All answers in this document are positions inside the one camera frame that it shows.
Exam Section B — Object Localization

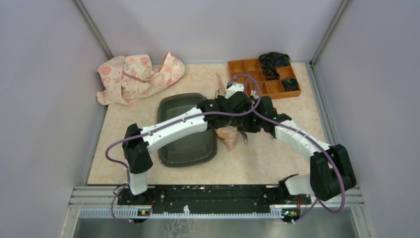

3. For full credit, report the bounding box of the pink cat litter bag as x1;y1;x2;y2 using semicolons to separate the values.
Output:
214;73;242;151

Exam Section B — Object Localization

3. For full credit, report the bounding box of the dark grey litter box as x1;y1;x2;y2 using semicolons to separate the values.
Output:
157;93;217;168

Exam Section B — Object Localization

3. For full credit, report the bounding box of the grey metal litter scoop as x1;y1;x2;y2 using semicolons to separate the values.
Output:
239;131;248;144

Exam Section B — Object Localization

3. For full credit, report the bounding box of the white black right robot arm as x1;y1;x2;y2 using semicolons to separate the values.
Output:
240;96;357;204

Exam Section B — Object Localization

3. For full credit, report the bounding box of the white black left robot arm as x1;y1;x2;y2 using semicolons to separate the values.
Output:
122;91;258;205

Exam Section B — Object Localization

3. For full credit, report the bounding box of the orange wooden compartment organizer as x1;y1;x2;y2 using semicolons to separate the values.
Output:
227;58;301;99

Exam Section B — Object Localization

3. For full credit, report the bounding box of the orange black rolled tie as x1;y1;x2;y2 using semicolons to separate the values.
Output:
262;67;280;81

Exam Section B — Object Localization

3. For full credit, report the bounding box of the pink floral cloth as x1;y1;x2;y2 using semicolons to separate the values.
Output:
97;52;185;106

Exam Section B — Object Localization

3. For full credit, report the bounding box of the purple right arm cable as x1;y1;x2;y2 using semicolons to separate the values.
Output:
253;95;347;225

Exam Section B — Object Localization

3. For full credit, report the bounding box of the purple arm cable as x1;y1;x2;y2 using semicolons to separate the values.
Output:
105;73;262;226
253;95;347;225

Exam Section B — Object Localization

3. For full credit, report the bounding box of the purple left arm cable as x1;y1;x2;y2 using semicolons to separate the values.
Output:
105;73;262;226

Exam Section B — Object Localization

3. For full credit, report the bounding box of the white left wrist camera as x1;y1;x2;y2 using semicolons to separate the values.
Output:
225;83;245;99

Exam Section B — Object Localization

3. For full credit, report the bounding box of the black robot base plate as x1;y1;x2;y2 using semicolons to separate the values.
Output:
117;184;312;214

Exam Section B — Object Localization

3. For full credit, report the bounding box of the aluminium front frame rail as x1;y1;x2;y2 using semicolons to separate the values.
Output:
67;184;365;219

